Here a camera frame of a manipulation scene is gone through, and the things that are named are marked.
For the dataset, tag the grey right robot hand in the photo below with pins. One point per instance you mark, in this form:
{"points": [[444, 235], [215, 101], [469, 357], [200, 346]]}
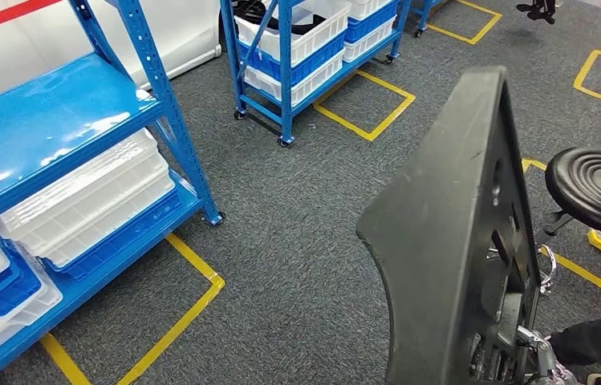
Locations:
{"points": [[542, 361]]}

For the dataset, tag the black plastic panel part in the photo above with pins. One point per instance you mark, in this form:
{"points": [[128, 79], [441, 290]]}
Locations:
{"points": [[438, 239]]}

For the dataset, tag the blue wheeled shelf rack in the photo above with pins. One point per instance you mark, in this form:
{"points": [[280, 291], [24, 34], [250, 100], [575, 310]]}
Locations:
{"points": [[284, 79], [423, 16]]}

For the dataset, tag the blue metal shelf rack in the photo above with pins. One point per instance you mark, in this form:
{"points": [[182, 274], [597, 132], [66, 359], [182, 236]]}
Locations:
{"points": [[39, 122]]}

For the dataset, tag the person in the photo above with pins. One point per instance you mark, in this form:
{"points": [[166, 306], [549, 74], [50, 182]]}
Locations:
{"points": [[598, 340]]}

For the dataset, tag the black stool with chrome base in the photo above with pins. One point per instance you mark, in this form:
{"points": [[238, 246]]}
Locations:
{"points": [[598, 186]]}

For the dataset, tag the blue plastic crate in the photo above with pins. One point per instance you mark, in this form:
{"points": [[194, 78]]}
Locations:
{"points": [[135, 233], [372, 27], [311, 61], [8, 297]]}

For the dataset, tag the black parts bundle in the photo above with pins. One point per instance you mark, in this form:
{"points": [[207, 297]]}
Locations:
{"points": [[257, 10]]}

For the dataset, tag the white car with red stripe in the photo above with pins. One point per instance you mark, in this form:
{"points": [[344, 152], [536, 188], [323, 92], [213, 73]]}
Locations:
{"points": [[183, 32]]}

